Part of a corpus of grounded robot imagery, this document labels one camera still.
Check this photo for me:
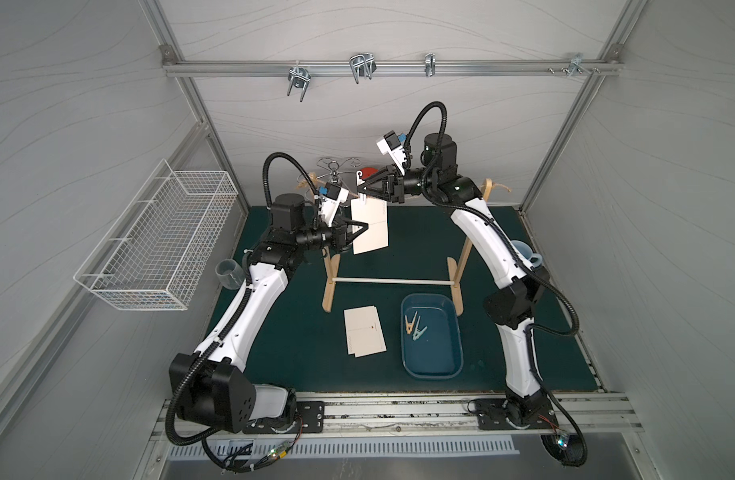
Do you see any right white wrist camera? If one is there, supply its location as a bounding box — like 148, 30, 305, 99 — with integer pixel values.
377, 130, 407, 176

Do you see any clear glass cup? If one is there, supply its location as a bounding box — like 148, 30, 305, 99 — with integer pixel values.
214, 259, 245, 290

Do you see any right metal bracket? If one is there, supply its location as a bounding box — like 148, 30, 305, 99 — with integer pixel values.
547, 54, 601, 78

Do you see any white wire basket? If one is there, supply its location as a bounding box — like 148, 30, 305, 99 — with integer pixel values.
73, 159, 237, 311

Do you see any blue plastic tray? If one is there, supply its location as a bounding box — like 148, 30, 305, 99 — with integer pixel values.
399, 293, 463, 381

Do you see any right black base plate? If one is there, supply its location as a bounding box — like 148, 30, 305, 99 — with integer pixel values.
467, 398, 557, 431

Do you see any metal clamp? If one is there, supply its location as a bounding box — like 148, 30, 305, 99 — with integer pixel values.
348, 52, 377, 84
286, 66, 311, 102

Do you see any light blue mug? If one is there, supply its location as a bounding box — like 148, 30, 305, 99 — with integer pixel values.
511, 240, 543, 268

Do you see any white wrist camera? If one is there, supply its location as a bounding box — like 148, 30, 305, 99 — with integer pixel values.
318, 183, 349, 227
377, 130, 407, 176

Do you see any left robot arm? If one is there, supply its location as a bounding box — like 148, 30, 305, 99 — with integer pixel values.
164, 152, 369, 446

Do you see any left base cable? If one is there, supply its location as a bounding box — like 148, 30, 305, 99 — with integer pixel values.
200, 413, 302, 474

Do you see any green table mat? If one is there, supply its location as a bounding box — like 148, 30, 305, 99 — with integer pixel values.
186, 206, 599, 395

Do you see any right base cable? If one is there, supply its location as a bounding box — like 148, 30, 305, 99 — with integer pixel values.
467, 392, 589, 468

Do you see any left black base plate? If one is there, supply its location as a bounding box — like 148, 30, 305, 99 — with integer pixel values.
242, 401, 324, 435

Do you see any middle metal clamp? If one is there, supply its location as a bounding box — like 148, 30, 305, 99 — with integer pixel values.
348, 52, 377, 84

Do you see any base cable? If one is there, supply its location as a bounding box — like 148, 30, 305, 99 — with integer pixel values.
200, 413, 302, 474
467, 392, 589, 468

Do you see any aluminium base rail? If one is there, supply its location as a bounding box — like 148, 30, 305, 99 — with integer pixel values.
150, 392, 645, 442

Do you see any green clothespin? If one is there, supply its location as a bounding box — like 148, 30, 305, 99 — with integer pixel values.
411, 318, 427, 341

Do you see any small metal bracket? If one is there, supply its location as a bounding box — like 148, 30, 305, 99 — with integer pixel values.
425, 53, 437, 78

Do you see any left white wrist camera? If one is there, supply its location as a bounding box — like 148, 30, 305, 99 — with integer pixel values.
318, 183, 349, 227

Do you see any red round disc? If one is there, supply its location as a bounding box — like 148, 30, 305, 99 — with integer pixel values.
359, 167, 377, 181

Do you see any wooden drying rack frame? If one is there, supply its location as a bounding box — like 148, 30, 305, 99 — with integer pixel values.
302, 173, 495, 317

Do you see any left metal clamp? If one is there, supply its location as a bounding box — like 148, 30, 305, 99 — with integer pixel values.
286, 66, 311, 102

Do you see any metal stand with hooks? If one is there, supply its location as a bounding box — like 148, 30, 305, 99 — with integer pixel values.
316, 157, 362, 189

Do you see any yellow wooden clothespin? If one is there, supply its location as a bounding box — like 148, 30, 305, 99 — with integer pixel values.
405, 313, 419, 335

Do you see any white postcard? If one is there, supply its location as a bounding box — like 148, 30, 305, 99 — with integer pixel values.
352, 306, 387, 358
350, 197, 389, 255
343, 309, 358, 355

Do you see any aluminium cross bar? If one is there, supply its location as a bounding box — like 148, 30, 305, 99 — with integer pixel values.
163, 58, 625, 78

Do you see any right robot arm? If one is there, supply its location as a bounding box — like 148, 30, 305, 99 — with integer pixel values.
357, 101, 567, 429

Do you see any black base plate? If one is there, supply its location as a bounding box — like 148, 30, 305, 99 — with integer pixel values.
467, 398, 557, 431
242, 401, 324, 435

